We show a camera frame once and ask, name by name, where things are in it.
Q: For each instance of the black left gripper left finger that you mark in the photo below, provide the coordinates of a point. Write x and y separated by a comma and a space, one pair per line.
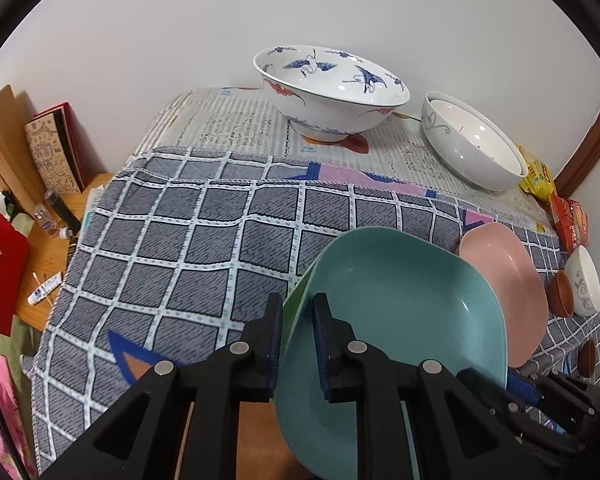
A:
243, 371

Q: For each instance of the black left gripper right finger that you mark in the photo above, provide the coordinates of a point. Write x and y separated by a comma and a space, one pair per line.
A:
353, 371

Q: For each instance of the teal square plate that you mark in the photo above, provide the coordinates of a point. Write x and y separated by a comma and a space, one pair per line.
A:
413, 300

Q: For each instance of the brown small saucer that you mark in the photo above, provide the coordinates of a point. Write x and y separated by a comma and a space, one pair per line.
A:
587, 358

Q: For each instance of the brown small bowl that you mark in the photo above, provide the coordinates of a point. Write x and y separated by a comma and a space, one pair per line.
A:
560, 296

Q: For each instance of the pink square plate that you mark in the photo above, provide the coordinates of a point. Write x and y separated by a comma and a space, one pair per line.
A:
499, 256

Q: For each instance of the green plate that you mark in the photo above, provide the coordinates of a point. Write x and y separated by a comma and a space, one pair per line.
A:
292, 305

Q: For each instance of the grey checked tablecloth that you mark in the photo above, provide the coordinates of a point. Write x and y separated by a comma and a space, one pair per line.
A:
184, 244

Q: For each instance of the small white swirl bowl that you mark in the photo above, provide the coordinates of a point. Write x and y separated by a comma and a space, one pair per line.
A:
584, 282

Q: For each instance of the small white tube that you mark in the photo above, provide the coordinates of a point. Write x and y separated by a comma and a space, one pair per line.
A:
44, 289

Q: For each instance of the red chips bag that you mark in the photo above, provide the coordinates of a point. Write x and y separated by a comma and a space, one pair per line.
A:
570, 222

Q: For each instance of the dark small bottle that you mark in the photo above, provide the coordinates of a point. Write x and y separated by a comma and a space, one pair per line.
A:
63, 211

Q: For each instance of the wooden side desk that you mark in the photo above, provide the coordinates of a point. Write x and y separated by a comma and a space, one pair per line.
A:
48, 255

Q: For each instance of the newspaper print table cover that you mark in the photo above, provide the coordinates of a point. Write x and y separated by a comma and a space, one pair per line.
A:
245, 121

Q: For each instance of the large white swirl bowl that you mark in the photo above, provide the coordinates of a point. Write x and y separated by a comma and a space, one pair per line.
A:
470, 144

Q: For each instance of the yellow chips bag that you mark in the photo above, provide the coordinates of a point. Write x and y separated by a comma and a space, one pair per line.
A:
539, 181

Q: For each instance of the blue crane pattern bowl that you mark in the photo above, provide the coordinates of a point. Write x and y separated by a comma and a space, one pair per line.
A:
328, 94

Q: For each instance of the patterned book red spine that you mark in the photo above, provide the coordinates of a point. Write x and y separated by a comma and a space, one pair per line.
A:
54, 150

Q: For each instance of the brown wooden door frame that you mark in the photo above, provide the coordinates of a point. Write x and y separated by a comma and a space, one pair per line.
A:
581, 163

